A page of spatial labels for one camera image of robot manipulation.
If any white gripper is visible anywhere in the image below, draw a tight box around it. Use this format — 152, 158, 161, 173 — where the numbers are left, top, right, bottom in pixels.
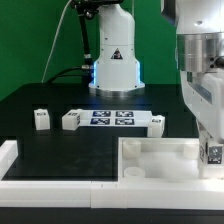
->
179, 69, 224, 161

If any white square tabletop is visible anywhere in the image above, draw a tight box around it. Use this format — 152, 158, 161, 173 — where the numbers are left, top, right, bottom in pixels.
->
118, 137, 224, 181

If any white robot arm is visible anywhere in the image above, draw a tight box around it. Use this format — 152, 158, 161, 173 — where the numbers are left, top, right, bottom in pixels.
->
89, 0, 224, 164

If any white U-shaped fence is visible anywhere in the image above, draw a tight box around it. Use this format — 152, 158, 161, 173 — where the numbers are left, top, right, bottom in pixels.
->
0, 140, 224, 210

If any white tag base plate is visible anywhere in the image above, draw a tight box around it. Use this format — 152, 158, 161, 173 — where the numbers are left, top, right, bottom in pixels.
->
80, 110, 152, 127

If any black cable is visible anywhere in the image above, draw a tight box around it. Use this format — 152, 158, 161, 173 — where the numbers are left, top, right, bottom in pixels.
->
46, 65, 94, 84

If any white cable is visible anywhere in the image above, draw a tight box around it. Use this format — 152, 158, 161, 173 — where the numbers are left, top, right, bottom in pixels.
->
41, 0, 74, 84

